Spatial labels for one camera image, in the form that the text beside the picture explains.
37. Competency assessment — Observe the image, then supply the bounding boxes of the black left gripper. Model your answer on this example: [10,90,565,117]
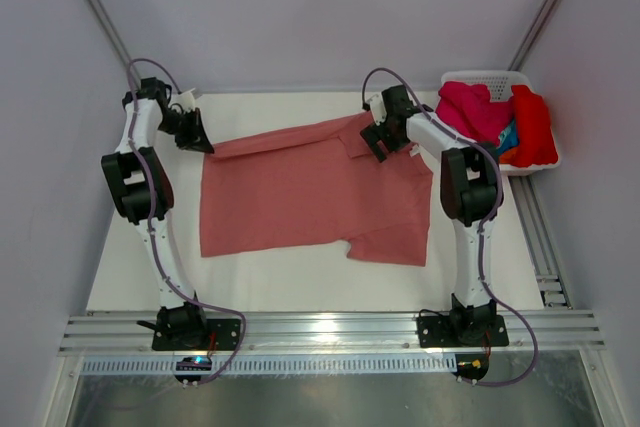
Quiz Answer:
[157,106,215,154]

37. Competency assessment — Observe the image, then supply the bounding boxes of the salmon pink t shirt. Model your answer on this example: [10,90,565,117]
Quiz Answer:
[199,113,433,267]

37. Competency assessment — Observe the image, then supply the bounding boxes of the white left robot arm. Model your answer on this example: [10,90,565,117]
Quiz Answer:
[101,77,214,351]

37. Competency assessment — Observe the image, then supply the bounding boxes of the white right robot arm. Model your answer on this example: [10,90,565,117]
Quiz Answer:
[361,85,504,346]

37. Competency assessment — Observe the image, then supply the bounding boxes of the magenta t shirt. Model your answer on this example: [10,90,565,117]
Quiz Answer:
[436,81,514,146]

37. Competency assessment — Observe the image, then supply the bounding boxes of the white perforated plastic basket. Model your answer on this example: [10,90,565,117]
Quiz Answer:
[436,70,560,176]

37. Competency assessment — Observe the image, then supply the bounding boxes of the blue garment in basket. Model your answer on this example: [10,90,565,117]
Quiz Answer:
[498,120,519,153]

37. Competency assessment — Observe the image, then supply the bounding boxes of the orange garment in basket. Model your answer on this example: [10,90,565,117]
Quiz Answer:
[500,147,519,164]

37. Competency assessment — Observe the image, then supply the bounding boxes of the red t shirt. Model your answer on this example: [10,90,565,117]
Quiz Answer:
[506,85,559,169]

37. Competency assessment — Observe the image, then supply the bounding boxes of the left black controller board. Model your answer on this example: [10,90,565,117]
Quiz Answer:
[173,355,212,384]

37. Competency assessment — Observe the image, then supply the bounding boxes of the black controller board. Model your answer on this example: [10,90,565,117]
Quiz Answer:
[173,355,212,384]
[454,353,490,382]

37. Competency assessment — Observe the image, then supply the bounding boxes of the right black controller board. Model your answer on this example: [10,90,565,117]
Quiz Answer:
[454,353,490,382]

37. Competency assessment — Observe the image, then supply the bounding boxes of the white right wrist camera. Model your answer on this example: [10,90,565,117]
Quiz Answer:
[362,93,387,125]

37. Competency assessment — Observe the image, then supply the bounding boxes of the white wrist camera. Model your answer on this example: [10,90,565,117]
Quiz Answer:
[362,93,387,125]
[172,89,200,112]

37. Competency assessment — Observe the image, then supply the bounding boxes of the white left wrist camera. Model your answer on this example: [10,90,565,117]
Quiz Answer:
[172,89,200,112]

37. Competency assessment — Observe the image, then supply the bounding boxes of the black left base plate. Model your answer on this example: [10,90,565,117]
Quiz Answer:
[151,318,241,351]

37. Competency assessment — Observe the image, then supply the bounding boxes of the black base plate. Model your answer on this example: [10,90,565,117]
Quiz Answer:
[416,311,510,348]
[151,318,241,351]

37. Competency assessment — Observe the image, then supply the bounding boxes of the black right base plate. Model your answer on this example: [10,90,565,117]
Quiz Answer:
[416,311,510,348]

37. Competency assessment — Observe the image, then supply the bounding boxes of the left aluminium corner post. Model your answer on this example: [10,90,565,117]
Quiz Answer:
[84,0,132,71]

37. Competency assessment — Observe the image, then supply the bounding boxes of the aluminium corner post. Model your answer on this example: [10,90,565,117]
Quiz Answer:
[508,0,563,71]
[84,0,132,71]

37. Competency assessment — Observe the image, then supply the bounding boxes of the aluminium mounting rail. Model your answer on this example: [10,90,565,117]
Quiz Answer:
[59,309,605,356]

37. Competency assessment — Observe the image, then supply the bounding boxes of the right side aluminium rail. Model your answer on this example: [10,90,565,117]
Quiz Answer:
[509,176,573,310]

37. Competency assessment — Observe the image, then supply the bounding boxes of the slotted grey cable duct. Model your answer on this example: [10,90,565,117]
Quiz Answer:
[79,352,455,376]

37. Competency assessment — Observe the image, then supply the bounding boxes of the right aluminium corner post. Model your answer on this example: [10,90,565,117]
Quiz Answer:
[508,0,563,71]

